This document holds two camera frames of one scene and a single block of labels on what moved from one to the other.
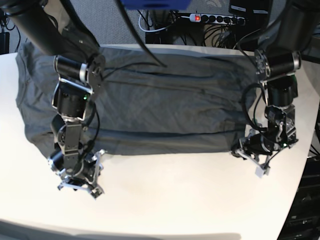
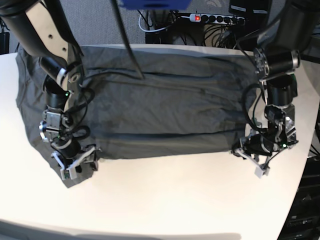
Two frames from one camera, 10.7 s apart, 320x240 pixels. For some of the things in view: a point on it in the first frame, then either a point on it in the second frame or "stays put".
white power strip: [224, 19] stays put
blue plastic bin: [155, 4] stays put
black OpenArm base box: [302, 221] stays put
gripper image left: [83, 171] → [69, 147]
